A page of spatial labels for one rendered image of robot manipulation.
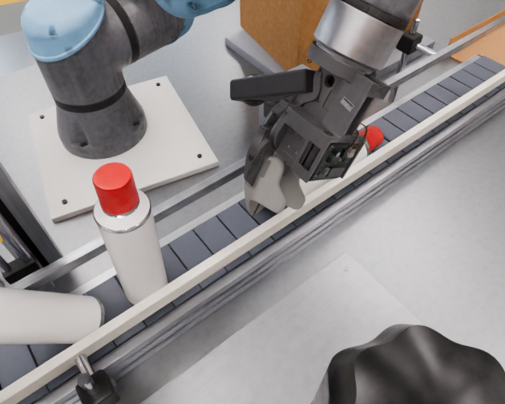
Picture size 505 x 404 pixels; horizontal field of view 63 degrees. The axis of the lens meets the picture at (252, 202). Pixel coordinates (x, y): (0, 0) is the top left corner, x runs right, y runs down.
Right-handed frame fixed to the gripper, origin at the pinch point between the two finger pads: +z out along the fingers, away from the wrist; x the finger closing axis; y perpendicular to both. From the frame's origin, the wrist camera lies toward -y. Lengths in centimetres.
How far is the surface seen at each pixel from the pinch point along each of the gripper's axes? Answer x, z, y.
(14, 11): 63, 73, -283
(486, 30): 47, -29, -4
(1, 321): -27.4, 8.9, 0.9
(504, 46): 72, -29, -8
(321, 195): 9.2, -2.4, 3.1
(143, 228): -17.0, -1.0, 2.3
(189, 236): -3.6, 8.7, -4.2
